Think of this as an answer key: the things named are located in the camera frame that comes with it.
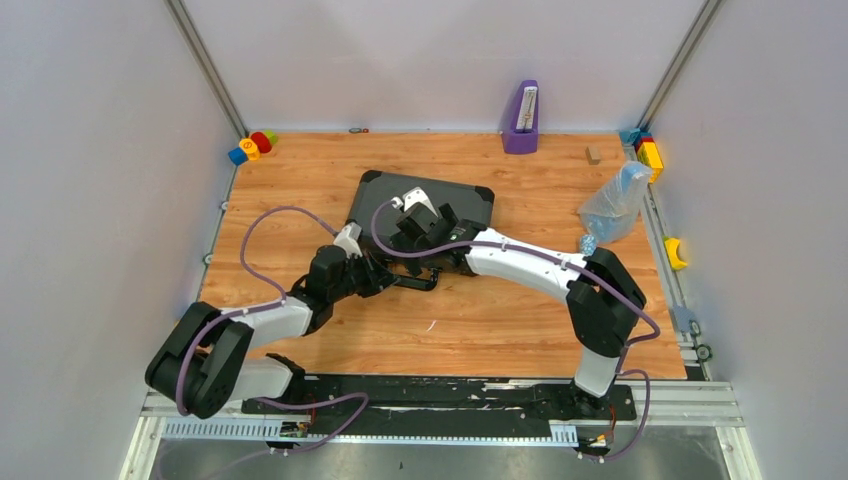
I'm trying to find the black poker set case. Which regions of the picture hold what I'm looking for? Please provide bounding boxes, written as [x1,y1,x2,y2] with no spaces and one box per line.
[346,170,497,293]

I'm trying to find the clear plastic bag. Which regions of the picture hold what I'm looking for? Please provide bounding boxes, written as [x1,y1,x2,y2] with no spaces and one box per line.
[577,161,654,244]

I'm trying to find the small wooden block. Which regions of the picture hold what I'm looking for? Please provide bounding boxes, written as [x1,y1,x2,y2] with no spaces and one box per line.
[585,146,601,165]

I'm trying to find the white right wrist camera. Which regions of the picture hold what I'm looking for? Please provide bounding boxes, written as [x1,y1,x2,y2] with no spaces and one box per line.
[390,187,440,217]

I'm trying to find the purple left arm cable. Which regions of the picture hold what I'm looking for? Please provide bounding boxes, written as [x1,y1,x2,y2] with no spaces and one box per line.
[152,205,372,480]

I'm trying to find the purple metronome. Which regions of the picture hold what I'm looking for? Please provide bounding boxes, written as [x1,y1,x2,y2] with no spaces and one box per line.
[500,80,539,155]

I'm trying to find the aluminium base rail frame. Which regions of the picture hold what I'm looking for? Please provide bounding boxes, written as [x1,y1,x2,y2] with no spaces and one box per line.
[119,377,762,479]

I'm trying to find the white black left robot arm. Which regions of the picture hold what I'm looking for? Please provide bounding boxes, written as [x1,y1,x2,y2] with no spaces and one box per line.
[144,246,398,419]

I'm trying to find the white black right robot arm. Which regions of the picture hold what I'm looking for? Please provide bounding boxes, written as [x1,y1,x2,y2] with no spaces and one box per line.
[370,197,660,418]

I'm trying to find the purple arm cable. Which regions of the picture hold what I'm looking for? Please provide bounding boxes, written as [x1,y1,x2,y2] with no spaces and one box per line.
[369,198,662,463]
[152,205,372,480]

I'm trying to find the yellow curved toy piece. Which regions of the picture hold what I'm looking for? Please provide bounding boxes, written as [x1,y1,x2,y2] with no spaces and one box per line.
[663,237,688,271]

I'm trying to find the colourful toy brick stack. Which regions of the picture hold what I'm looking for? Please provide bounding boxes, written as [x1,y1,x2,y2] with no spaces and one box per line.
[618,129,664,184]

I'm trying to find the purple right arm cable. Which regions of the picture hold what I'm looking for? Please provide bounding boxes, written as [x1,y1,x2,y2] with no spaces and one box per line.
[369,198,662,463]

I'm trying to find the colourful round toy blocks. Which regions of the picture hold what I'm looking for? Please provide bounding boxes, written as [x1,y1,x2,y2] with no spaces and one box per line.
[227,130,279,166]

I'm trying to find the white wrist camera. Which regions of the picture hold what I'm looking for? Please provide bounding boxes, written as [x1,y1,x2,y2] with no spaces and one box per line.
[390,187,440,217]
[333,222,363,258]

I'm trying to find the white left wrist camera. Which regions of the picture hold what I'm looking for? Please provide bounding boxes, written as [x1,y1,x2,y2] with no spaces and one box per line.
[333,222,363,258]

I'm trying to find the light blue poker chip stack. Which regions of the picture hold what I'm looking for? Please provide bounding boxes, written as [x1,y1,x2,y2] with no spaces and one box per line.
[579,234,598,256]

